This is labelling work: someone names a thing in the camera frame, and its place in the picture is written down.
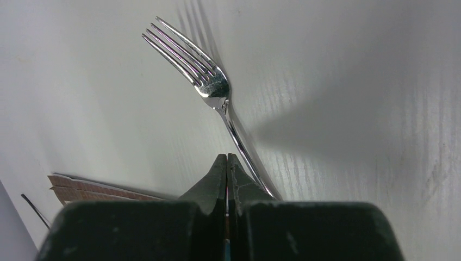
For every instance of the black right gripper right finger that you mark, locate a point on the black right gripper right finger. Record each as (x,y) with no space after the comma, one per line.
(262,228)

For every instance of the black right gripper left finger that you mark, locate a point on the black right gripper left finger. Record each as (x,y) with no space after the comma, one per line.
(189,228)

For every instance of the striped patchwork placemat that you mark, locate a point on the striped patchwork placemat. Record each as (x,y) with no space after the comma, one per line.
(68,190)

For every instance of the ornate silver fork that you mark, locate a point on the ornate silver fork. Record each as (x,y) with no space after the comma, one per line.
(209,81)

